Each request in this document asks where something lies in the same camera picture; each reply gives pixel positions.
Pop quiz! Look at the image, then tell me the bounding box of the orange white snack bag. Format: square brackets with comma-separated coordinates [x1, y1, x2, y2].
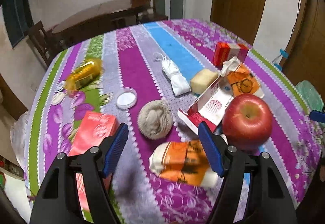
[221, 56, 264, 98]

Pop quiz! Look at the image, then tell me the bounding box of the red white medicine box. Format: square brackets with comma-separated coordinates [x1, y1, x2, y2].
[177, 76, 234, 135]

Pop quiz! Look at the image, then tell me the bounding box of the yellow sponge block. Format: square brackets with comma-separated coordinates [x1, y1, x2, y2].
[190, 68, 219, 95]

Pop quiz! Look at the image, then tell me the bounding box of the green lined trash bin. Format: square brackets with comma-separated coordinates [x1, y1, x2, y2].
[296, 80, 324, 129]

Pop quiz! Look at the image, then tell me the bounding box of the brown wooden door right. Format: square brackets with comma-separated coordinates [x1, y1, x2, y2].
[280, 0, 324, 94]

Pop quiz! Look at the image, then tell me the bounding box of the red apple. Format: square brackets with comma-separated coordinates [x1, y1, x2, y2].
[222, 94, 273, 151]

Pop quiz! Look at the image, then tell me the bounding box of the large red carton box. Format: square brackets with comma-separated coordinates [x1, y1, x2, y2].
[68, 111, 120, 212]

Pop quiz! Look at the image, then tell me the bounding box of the orange white wrapper front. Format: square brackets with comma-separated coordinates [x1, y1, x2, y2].
[149, 140, 219, 188]

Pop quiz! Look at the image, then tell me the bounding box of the small red carton box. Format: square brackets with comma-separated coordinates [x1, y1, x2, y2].
[212, 42, 249, 67]

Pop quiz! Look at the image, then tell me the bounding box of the white plastic lid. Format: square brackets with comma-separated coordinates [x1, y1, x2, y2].
[116, 87, 137, 110]

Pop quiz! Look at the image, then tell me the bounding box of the beige yarn ball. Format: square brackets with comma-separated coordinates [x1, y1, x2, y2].
[137, 100, 173, 140]

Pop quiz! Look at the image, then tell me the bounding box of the yellow plastic bottle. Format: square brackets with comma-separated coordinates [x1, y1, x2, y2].
[64, 58, 102, 94]

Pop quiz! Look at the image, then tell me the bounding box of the white crumpled cloth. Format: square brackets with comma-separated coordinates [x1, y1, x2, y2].
[153, 52, 191, 96]

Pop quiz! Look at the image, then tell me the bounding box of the purple striped floral tablecloth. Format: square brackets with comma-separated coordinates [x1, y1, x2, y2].
[24, 19, 324, 223]

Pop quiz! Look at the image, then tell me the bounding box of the wooden chair by window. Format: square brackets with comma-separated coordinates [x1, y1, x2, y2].
[26, 21, 60, 66]

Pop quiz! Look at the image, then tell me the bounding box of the dark wooden dining table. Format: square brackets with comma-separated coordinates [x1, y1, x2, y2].
[51, 0, 144, 47]

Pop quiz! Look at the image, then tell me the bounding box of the dark window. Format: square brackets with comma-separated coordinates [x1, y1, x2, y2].
[2, 0, 34, 48]

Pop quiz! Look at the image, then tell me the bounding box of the blue tape on wall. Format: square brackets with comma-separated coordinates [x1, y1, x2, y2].
[272, 49, 289, 71]

